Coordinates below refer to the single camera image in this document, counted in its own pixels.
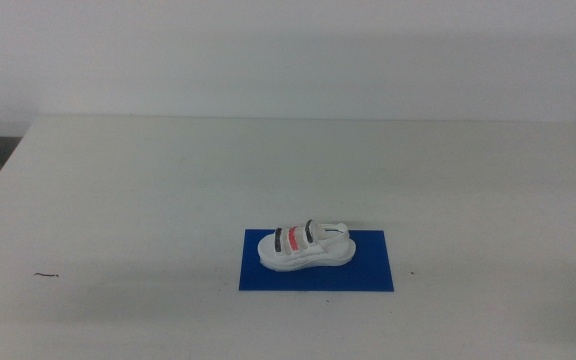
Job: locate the blue rectangular mat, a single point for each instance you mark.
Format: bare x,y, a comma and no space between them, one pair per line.
368,275

